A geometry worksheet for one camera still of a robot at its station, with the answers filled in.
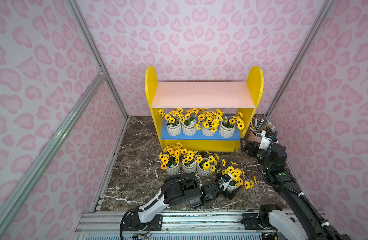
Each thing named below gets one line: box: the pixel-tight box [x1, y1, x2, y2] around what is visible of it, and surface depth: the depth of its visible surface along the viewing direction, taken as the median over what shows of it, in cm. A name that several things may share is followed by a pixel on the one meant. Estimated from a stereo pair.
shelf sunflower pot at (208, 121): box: [195, 108, 224, 137], surface depth 83 cm
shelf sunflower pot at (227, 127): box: [219, 112, 245, 138], surface depth 86 cm
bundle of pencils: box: [249, 119, 275, 137], surface depth 99 cm
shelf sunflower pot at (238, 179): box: [221, 166, 257, 193], surface depth 76 cm
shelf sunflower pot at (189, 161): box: [181, 148, 198, 174], surface depth 85 cm
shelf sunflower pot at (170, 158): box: [158, 142, 184, 175], surface depth 87 cm
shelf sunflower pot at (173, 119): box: [158, 108, 186, 137], surface depth 86 cm
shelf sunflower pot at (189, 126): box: [182, 108, 198, 136], surface depth 88 cm
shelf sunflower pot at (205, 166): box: [196, 155, 217, 177], surface depth 82 cm
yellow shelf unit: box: [145, 66, 264, 152], surface depth 85 cm
